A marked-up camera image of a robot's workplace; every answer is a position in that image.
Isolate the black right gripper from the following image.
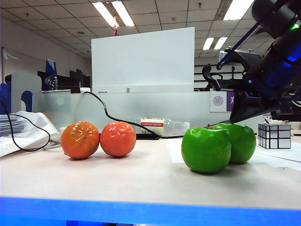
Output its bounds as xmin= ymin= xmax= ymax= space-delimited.
xmin=229 ymin=74 xmax=281 ymax=125

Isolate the green toy apple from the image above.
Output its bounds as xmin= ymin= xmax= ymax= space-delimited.
xmin=213 ymin=123 xmax=257 ymax=164
xmin=181 ymin=127 xmax=232 ymax=174

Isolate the orange toy mandarin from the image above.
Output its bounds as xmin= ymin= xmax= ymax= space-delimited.
xmin=100 ymin=121 xmax=137 ymax=158
xmin=60 ymin=121 xmax=101 ymax=160

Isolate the purple white name plate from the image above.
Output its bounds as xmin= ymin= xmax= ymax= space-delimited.
xmin=209 ymin=90 xmax=236 ymax=113

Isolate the silver mirror puzzle cube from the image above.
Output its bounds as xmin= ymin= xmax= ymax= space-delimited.
xmin=258 ymin=122 xmax=292 ymax=149

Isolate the white paper sheet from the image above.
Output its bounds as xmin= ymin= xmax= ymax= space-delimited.
xmin=253 ymin=141 xmax=301 ymax=171
xmin=165 ymin=137 xmax=266 ymax=164

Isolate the clear plastic bottle red label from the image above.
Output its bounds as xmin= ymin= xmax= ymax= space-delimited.
xmin=135 ymin=117 xmax=190 ymax=137

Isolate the long ceiling light panel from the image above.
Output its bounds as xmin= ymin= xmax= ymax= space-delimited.
xmin=222 ymin=0 xmax=255 ymax=21

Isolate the white monitor back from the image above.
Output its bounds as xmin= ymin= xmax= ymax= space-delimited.
xmin=91 ymin=26 xmax=195 ymax=94

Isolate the blue edge strip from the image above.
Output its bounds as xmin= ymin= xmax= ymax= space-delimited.
xmin=0 ymin=196 xmax=301 ymax=226

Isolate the red hanging ornament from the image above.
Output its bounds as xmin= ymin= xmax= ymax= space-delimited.
xmin=112 ymin=16 xmax=119 ymax=37

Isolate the frosted desk partition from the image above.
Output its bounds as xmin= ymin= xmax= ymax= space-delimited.
xmin=41 ymin=90 xmax=264 ymax=136

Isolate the blue crystal trophy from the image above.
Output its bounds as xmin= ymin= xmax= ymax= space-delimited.
xmin=44 ymin=58 xmax=59 ymax=91

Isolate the white plastic bag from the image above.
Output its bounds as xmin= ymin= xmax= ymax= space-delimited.
xmin=9 ymin=110 xmax=61 ymax=142

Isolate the white file holder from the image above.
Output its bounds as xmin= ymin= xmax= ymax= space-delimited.
xmin=10 ymin=72 xmax=42 ymax=113

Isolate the stack of printed papers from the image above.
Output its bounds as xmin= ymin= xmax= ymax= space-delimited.
xmin=0 ymin=114 xmax=51 ymax=158

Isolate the blue file holder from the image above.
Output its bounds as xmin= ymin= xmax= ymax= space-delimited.
xmin=0 ymin=82 xmax=32 ymax=114

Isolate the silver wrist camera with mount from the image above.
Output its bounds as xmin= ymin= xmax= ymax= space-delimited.
xmin=218 ymin=48 xmax=262 ymax=71

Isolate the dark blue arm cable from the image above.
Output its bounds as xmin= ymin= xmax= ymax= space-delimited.
xmin=216 ymin=21 xmax=261 ymax=71

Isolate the thick black cable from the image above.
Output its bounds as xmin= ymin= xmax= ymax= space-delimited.
xmin=83 ymin=91 xmax=163 ymax=139

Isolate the white adapter cable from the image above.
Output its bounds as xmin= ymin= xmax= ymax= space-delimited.
xmin=43 ymin=139 xmax=63 ymax=151

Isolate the thin black cable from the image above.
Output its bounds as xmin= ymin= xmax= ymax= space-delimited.
xmin=0 ymin=101 xmax=51 ymax=152

